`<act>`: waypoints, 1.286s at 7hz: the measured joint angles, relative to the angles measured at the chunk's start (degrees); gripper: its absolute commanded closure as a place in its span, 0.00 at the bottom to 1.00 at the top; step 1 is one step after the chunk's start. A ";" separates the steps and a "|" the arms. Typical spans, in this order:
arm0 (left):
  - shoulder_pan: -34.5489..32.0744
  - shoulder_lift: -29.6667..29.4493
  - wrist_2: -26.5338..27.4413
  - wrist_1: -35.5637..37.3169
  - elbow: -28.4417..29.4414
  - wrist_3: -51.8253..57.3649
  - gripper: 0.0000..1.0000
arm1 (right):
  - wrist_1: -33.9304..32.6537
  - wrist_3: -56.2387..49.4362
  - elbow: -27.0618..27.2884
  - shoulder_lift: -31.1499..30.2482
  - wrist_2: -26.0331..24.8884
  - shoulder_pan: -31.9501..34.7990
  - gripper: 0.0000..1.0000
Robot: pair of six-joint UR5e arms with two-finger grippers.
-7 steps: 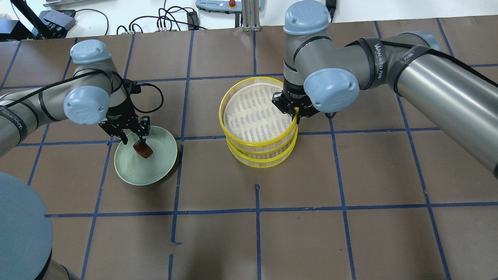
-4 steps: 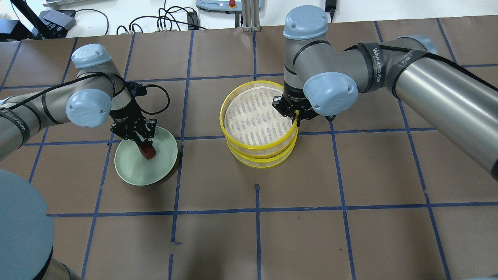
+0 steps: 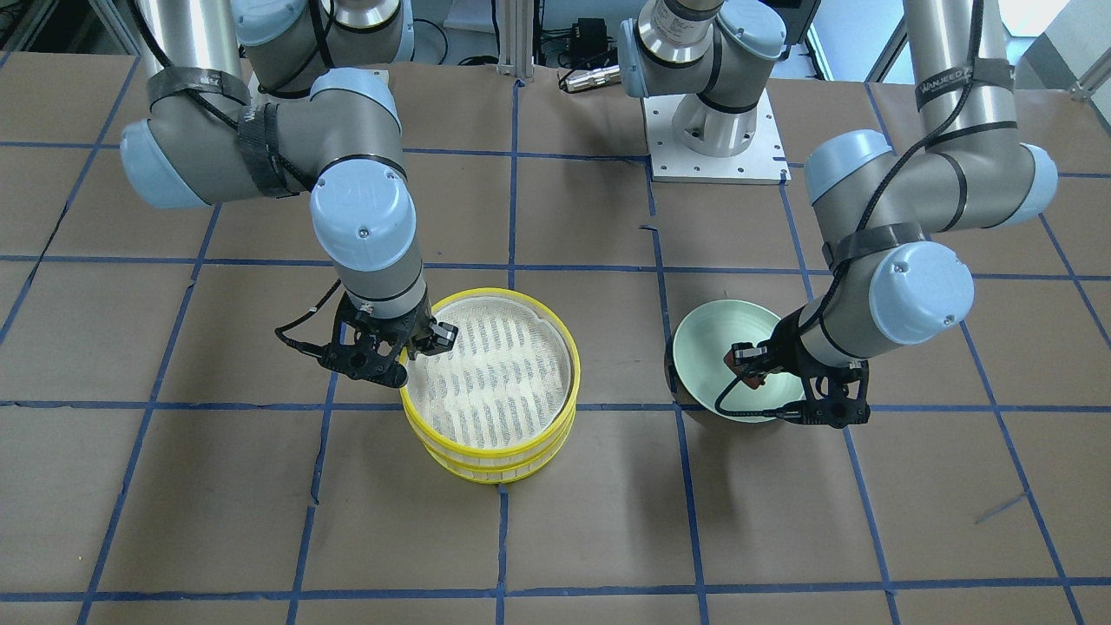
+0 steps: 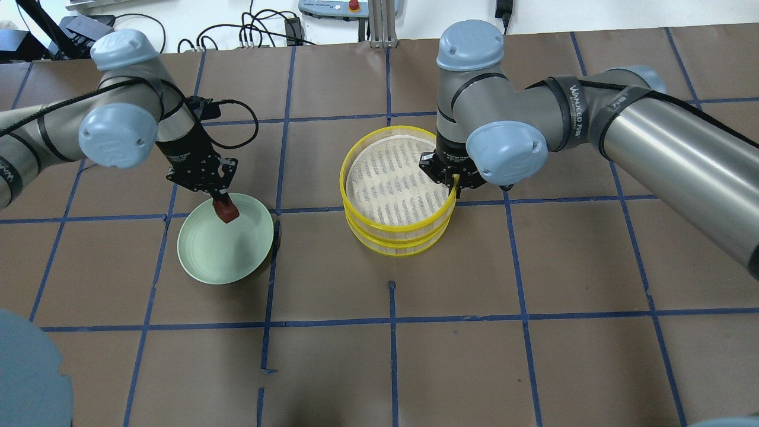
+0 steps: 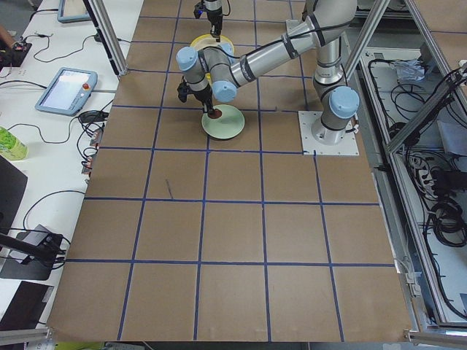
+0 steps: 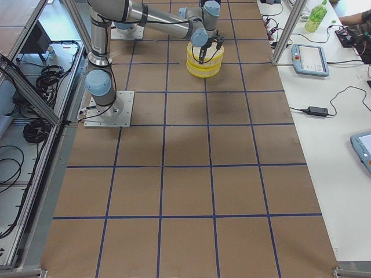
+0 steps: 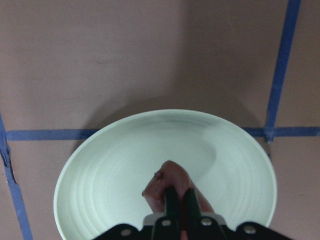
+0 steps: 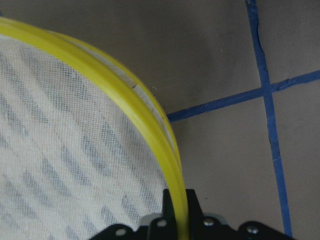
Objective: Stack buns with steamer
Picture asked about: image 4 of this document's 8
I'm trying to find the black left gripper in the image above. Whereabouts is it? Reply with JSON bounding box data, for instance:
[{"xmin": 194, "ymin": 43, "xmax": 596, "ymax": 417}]
[{"xmin": 165, "ymin": 98, "xmax": 238, "ymax": 208}]

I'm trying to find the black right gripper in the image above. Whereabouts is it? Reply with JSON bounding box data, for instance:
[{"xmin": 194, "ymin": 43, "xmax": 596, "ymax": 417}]
[{"xmin": 419, "ymin": 132, "xmax": 486, "ymax": 192}]

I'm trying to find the red-brown bun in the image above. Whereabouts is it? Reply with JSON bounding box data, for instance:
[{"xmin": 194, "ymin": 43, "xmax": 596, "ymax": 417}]
[{"xmin": 212, "ymin": 198, "xmax": 240, "ymax": 224}]

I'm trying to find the yellow steamer basket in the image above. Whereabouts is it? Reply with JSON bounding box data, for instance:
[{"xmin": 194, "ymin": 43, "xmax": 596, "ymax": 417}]
[
  {"xmin": 339, "ymin": 125, "xmax": 455, "ymax": 240},
  {"xmin": 345, "ymin": 209, "xmax": 453, "ymax": 257}
]

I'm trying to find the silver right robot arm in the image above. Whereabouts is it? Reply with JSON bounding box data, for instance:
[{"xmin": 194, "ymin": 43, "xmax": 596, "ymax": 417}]
[{"xmin": 419, "ymin": 20, "xmax": 758, "ymax": 276}]

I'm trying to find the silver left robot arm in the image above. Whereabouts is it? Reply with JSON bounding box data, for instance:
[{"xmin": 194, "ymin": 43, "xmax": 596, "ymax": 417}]
[{"xmin": 1, "ymin": 30, "xmax": 238, "ymax": 222}]

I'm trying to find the light green plate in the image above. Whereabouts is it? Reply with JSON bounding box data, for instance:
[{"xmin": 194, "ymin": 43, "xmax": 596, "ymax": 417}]
[{"xmin": 177, "ymin": 193, "xmax": 275, "ymax": 285}]

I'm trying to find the black power adapter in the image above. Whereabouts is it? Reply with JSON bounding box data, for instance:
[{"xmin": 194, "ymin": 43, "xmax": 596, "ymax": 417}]
[{"xmin": 494, "ymin": 0, "xmax": 515, "ymax": 32}]

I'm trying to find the black box on desk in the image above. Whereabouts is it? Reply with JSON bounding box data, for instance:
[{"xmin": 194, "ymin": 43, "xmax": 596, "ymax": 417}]
[{"xmin": 59, "ymin": 15, "xmax": 114, "ymax": 49}]

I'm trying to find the teach pendant with red button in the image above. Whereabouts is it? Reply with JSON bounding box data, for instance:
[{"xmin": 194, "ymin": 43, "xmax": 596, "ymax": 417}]
[{"xmin": 298, "ymin": 1, "xmax": 369, "ymax": 21}]

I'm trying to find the aluminium frame post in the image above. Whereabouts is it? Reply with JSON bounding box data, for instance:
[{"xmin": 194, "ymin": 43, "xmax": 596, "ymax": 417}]
[{"xmin": 368, "ymin": 0, "xmax": 401, "ymax": 49}]

